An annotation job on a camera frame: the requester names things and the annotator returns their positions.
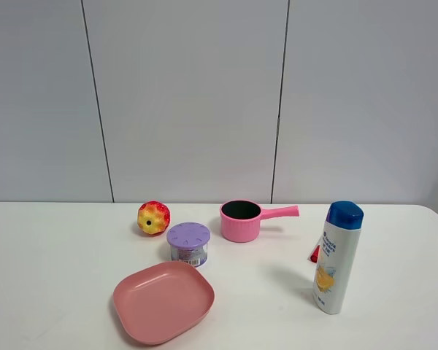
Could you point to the small red white packet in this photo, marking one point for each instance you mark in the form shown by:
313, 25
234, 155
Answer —
313, 257

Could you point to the pink square plate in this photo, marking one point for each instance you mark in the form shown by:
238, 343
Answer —
163, 301

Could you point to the white blue shampoo bottle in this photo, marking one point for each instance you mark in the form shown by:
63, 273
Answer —
338, 244

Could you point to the purple lidded air freshener can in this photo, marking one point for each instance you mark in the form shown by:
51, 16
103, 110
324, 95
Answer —
188, 243

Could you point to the red yellow toy apple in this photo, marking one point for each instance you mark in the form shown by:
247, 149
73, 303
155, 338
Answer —
153, 218

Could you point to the pink toy saucepan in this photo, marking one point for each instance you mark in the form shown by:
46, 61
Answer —
240, 220

